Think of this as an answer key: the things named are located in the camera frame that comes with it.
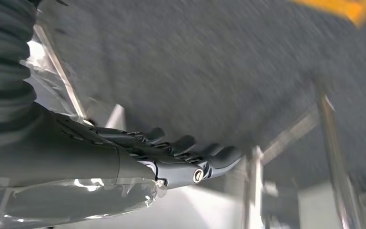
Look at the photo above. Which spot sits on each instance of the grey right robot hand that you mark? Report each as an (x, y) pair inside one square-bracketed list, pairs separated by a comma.
[(60, 158)]

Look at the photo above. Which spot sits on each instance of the stainless steel workbench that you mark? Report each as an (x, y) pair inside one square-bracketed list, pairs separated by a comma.
[(334, 151)]

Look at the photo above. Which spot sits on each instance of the steel side table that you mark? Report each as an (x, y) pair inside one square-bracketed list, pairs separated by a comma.
[(66, 82)]

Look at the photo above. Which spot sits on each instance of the yellow floor tape square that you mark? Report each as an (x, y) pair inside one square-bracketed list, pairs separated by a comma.
[(353, 9)]

